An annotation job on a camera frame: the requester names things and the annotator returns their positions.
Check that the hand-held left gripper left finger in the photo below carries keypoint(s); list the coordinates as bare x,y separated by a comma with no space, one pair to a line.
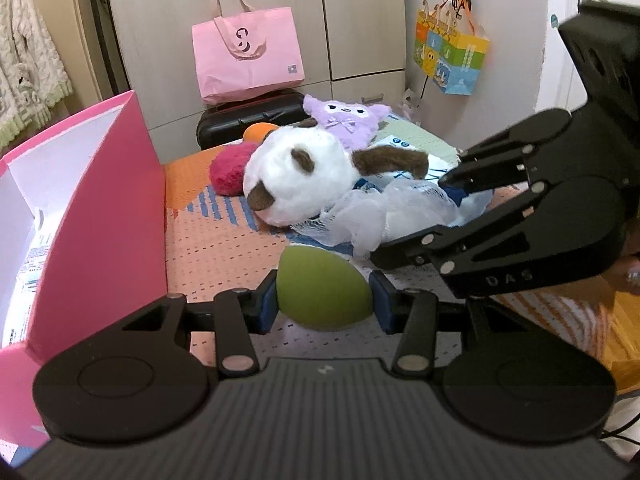
267,306

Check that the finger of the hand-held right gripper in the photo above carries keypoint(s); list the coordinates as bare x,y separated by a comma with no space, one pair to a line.
470,240
505,155

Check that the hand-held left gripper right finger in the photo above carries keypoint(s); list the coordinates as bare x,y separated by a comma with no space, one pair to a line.
380,306

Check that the green makeup sponge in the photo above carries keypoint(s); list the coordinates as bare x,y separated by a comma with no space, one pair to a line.
320,290

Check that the white mesh bath sponge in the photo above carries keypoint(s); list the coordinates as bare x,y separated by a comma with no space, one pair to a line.
375,215

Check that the white brown panda plush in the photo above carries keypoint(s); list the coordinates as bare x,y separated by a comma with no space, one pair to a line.
300,175

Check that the red fluffy plush ball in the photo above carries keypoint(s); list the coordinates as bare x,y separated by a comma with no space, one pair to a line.
230,170

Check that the purple plush toy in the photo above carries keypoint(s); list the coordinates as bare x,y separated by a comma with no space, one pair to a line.
345,117

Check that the orange ball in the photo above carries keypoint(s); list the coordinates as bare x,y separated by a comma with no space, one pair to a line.
256,131

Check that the pink cardboard box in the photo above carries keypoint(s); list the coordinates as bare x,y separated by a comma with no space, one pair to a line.
105,230

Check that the patchwork tablecloth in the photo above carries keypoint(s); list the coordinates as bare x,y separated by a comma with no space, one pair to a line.
225,255

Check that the clear plastic bag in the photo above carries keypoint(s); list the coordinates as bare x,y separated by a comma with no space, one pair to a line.
412,102

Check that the colourful paper gift bag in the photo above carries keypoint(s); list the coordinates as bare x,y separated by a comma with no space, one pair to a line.
450,60

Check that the black suitcase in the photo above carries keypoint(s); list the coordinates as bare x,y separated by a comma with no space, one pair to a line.
225,125

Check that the grey white wardrobe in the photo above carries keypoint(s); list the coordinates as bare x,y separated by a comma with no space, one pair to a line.
350,20

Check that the pink tote bag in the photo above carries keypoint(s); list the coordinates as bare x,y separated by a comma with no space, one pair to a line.
245,60

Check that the black light stand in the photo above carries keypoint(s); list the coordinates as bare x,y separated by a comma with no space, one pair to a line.
102,25

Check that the fluffy white green jacket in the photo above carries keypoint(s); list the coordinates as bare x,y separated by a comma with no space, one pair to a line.
25,45

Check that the beige wardrobe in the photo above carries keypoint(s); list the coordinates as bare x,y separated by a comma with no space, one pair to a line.
60,5

